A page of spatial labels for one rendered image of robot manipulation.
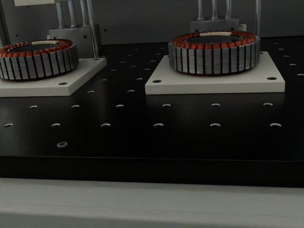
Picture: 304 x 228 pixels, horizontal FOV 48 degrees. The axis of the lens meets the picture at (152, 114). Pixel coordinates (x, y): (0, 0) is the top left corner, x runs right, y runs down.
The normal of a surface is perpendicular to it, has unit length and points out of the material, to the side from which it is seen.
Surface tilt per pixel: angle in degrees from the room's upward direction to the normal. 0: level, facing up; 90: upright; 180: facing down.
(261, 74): 0
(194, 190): 0
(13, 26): 90
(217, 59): 90
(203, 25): 90
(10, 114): 0
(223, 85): 90
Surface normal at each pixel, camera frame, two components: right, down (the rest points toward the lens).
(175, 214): -0.08, -0.93
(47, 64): 0.49, 0.29
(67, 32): -0.18, 0.37
